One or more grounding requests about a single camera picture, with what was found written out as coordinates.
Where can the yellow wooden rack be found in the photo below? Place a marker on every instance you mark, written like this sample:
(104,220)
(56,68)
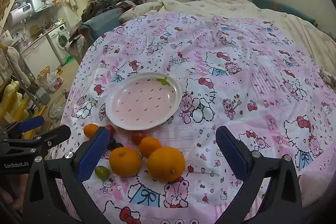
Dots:
(15,106)

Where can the green cherry tomato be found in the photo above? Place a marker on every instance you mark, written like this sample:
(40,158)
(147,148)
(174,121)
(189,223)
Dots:
(101,171)

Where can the small tangerine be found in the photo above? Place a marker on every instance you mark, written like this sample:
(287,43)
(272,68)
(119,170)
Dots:
(90,130)

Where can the teal cushion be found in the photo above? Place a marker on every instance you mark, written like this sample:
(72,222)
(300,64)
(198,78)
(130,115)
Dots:
(284,9)

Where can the white washing machine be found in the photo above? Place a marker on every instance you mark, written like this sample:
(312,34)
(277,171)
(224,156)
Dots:
(59,41)

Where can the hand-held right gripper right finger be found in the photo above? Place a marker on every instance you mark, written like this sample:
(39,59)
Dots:
(232,154)

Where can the white plate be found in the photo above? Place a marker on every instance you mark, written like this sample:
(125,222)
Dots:
(141,103)

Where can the white plastic bag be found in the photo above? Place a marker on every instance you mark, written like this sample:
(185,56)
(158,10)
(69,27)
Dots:
(54,81)

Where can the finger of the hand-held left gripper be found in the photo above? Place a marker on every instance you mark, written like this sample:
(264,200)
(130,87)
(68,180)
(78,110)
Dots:
(56,133)
(29,124)

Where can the red cherry tomato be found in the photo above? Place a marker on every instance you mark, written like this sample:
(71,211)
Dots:
(137,137)
(111,129)

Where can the kitchen counter cabinet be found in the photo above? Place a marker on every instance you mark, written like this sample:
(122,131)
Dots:
(35,56)

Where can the pink cartoon printed sheet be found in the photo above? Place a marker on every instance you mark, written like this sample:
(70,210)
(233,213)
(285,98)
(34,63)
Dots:
(236,82)

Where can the large orange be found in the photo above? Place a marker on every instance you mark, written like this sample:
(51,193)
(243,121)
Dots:
(166,163)

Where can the clear plastic container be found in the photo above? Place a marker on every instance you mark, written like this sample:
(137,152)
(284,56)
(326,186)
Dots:
(56,108)

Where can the pile of dark clothes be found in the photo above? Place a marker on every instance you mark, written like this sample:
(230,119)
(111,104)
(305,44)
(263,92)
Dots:
(105,5)

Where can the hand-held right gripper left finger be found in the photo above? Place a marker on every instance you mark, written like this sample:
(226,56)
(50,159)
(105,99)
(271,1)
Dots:
(93,154)

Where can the white water heater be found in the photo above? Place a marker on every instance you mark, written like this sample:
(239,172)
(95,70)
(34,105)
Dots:
(19,13)

